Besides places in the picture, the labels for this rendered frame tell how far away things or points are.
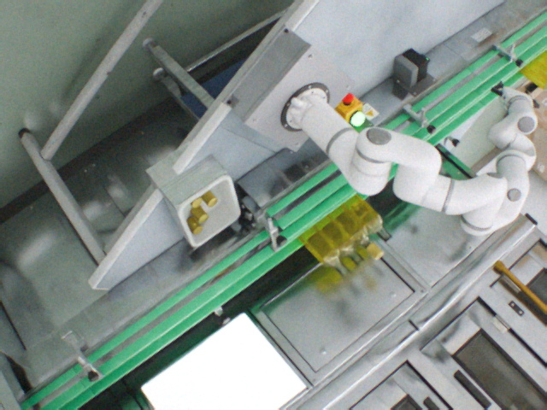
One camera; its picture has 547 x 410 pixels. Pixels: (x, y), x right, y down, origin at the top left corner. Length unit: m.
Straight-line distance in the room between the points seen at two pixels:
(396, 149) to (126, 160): 1.27
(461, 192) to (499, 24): 1.03
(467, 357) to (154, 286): 0.98
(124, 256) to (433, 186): 0.89
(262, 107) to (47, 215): 1.12
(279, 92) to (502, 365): 1.07
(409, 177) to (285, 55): 0.43
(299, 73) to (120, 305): 0.85
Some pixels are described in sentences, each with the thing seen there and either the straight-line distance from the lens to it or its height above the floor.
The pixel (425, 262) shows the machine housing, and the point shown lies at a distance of 2.05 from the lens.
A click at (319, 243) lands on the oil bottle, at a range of 1.85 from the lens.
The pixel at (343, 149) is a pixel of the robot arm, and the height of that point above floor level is 1.06.
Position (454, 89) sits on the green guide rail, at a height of 0.92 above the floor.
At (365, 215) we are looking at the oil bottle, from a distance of 1.89.
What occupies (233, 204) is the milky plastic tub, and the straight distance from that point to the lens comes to 1.76.
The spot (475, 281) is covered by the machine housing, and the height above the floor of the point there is 1.39.
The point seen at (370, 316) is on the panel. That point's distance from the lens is 1.92.
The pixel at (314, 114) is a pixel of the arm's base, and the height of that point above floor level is 0.93.
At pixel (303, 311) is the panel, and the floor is 1.11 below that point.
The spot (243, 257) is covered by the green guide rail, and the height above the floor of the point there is 0.92.
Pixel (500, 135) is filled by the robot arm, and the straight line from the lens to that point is 1.80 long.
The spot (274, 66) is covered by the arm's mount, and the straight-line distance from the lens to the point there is 1.53.
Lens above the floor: 1.73
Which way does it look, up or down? 28 degrees down
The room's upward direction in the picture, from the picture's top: 136 degrees clockwise
